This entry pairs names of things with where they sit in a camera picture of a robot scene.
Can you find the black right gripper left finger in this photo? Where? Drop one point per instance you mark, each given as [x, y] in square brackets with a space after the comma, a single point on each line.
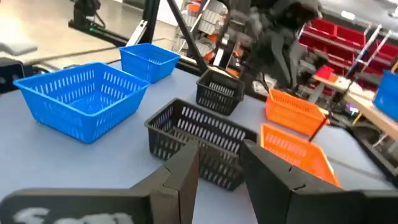
[174, 193]

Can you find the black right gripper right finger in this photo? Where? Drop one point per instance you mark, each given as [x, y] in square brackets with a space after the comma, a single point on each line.
[280, 199]

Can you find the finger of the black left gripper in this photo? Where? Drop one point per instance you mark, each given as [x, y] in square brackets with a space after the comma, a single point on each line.
[281, 59]
[295, 68]

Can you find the orange plastic basket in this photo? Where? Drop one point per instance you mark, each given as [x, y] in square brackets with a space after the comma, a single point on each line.
[289, 115]
[295, 149]

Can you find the black plastic basket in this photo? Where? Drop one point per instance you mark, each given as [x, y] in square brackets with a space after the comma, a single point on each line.
[217, 99]
[217, 161]

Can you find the blue plastic basket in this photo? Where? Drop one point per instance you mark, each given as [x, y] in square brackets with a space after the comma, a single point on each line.
[388, 96]
[84, 104]
[146, 67]

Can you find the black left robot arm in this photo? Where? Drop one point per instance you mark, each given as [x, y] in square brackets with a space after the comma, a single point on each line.
[280, 15]

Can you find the metal rack red bins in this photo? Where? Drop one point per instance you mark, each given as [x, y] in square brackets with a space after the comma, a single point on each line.
[339, 34]

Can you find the grey orange parts bin rack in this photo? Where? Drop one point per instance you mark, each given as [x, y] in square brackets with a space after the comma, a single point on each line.
[214, 17]

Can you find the black block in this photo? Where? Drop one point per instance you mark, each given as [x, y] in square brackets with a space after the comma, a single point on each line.
[11, 74]

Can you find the silver frame bracket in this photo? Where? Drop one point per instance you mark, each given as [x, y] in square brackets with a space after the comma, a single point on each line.
[136, 34]

